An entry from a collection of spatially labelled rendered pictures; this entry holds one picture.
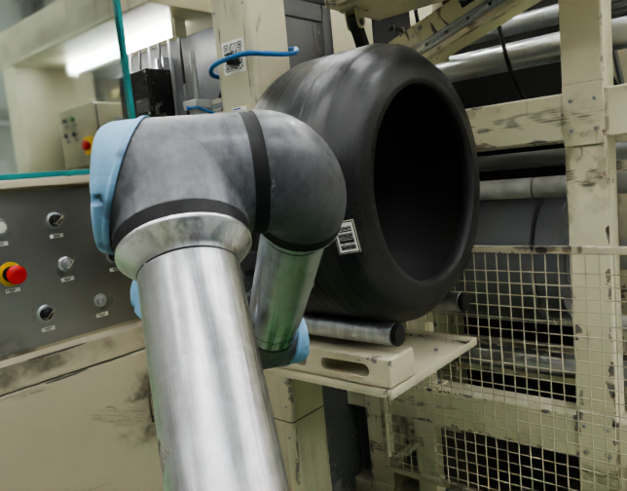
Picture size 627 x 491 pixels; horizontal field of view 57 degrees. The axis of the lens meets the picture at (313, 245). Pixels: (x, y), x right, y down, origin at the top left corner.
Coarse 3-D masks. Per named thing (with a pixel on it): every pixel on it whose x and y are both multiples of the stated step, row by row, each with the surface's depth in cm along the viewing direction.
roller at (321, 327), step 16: (304, 320) 125; (320, 320) 122; (336, 320) 120; (352, 320) 118; (368, 320) 116; (336, 336) 120; (352, 336) 117; (368, 336) 114; (384, 336) 111; (400, 336) 112
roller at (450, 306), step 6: (450, 294) 133; (456, 294) 132; (462, 294) 132; (444, 300) 134; (450, 300) 133; (456, 300) 132; (462, 300) 132; (468, 300) 134; (438, 306) 135; (444, 306) 134; (450, 306) 133; (456, 306) 132; (462, 306) 132; (468, 306) 134
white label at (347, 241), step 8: (344, 224) 100; (352, 224) 99; (344, 232) 100; (352, 232) 100; (336, 240) 101; (344, 240) 101; (352, 240) 101; (344, 248) 102; (352, 248) 101; (360, 248) 101
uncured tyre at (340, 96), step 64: (320, 64) 113; (384, 64) 108; (320, 128) 101; (384, 128) 149; (448, 128) 140; (384, 192) 154; (448, 192) 145; (384, 256) 106; (448, 256) 140; (384, 320) 116
